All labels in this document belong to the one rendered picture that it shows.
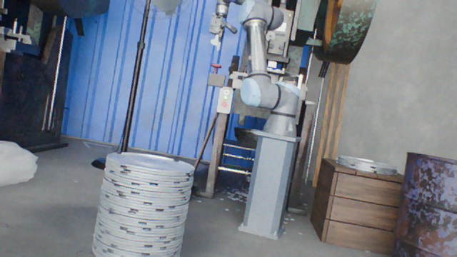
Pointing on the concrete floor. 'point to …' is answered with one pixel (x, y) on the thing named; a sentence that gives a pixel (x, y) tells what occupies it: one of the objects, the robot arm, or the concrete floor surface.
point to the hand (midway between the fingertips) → (218, 49)
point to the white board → (205, 143)
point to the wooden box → (356, 207)
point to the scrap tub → (427, 208)
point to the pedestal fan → (138, 71)
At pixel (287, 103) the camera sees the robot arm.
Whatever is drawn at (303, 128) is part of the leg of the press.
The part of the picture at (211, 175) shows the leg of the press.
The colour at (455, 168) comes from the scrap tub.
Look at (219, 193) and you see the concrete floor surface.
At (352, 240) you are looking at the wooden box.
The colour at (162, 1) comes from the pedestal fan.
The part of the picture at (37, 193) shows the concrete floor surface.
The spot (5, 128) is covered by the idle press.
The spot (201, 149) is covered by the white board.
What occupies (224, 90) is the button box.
